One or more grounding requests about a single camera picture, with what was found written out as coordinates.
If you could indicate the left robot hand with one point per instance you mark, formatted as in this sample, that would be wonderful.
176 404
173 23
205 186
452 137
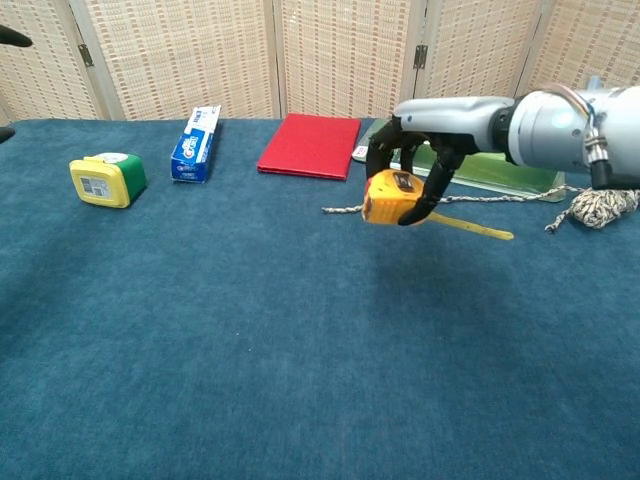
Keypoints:
15 38

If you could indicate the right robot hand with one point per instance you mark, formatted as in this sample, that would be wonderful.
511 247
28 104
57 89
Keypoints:
450 117

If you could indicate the yellow tape measure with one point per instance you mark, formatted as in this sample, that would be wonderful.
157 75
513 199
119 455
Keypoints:
385 200

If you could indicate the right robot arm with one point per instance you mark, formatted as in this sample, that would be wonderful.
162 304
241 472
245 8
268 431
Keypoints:
550 130

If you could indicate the dark metal screen hinge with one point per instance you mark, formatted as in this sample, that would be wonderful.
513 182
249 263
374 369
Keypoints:
420 56
86 55

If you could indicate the green blister pack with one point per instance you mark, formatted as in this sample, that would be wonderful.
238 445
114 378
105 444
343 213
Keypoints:
520 175

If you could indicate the red notebook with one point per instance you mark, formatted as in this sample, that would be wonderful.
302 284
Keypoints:
310 145

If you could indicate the woven folding screen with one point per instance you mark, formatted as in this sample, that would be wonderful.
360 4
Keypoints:
175 50

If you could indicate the yellow green square box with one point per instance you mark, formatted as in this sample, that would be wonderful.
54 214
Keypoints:
107 182

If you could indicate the blue white toothpaste box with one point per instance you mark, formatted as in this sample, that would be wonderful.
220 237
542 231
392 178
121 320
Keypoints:
192 150

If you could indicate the blue table cloth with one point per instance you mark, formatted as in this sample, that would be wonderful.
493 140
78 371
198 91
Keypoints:
250 325

